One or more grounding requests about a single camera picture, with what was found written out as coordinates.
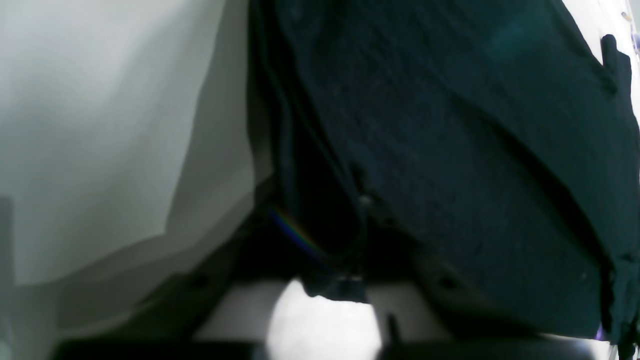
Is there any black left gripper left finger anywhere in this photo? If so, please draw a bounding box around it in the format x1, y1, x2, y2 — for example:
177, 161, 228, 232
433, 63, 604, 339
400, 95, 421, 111
51, 203, 306, 360

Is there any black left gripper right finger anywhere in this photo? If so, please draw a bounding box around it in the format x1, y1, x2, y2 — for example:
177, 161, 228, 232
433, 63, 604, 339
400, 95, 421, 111
370, 240, 610, 360

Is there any black T-shirt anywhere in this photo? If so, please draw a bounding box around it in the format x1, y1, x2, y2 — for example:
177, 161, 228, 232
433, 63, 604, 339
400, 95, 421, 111
249, 0, 639, 345

